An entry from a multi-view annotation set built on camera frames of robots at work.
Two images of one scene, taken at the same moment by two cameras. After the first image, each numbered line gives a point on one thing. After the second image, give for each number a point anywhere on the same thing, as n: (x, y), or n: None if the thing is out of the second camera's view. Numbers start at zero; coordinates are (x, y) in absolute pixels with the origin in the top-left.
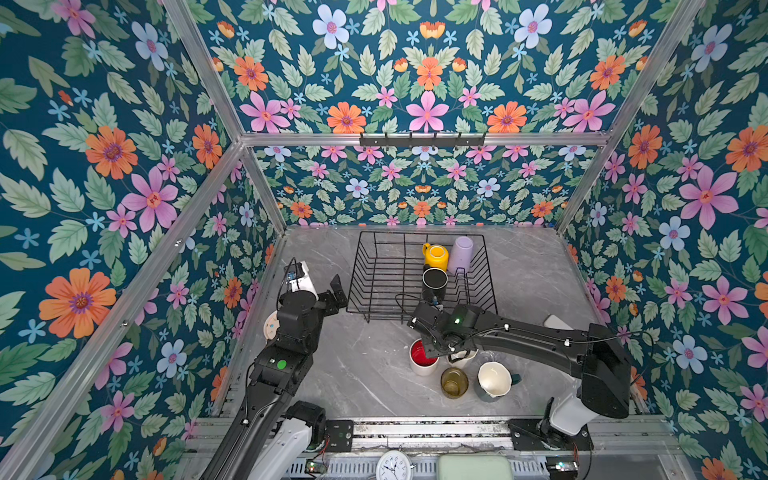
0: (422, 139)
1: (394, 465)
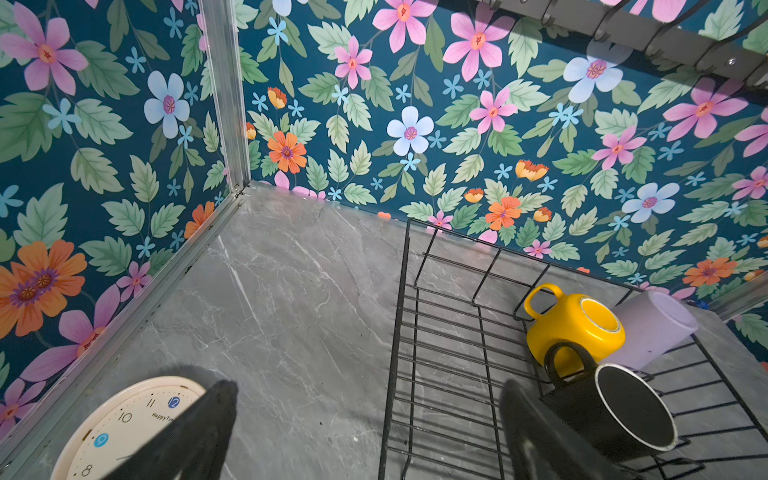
0: (705, 36)
1: None
